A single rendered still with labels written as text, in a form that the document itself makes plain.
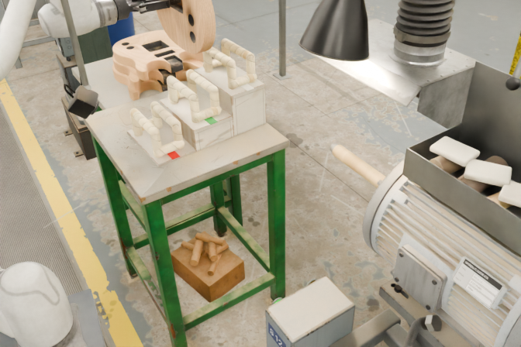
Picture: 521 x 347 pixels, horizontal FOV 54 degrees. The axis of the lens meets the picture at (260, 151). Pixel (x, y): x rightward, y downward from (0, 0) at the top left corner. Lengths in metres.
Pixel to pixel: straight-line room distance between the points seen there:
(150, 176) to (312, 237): 1.29
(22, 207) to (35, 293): 1.91
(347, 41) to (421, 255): 0.40
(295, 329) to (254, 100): 1.03
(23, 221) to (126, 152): 1.45
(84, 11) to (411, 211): 1.05
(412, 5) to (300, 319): 0.63
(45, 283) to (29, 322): 0.10
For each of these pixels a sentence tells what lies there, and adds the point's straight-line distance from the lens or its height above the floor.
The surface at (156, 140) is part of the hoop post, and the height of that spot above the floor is 1.01.
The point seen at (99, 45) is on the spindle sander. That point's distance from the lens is 3.42.
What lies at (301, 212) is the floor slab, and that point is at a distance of 2.94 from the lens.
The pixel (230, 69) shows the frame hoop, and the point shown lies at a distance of 1.80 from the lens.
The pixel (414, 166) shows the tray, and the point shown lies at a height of 1.41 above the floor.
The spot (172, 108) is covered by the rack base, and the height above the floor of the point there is 1.02.
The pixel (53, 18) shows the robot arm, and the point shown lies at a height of 1.47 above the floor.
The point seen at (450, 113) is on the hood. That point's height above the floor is 1.44.
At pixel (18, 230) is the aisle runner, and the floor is 0.00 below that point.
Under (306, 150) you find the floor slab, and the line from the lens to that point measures 3.42.
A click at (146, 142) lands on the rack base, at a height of 0.94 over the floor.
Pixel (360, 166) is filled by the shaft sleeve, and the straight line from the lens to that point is 1.19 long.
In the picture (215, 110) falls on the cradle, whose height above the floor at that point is 1.05.
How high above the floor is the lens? 1.97
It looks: 35 degrees down
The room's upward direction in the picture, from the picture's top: 2 degrees counter-clockwise
